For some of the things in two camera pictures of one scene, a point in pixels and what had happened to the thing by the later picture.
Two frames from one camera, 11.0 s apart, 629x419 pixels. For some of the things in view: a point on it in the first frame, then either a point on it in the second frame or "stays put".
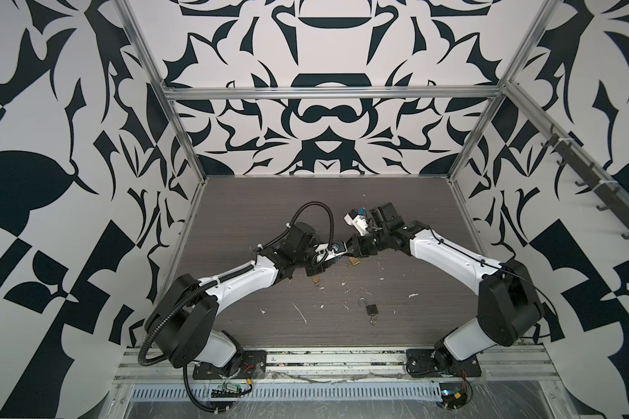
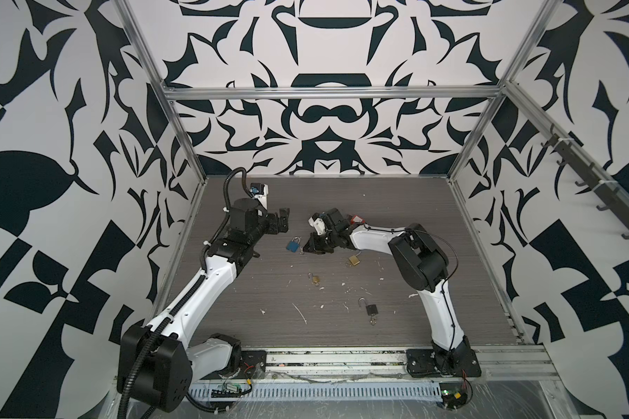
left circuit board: x=230 y=390 stays put
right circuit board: x=452 y=396 stays put
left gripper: x=317 y=270 → x=272 y=226
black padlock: x=371 y=308 stays put
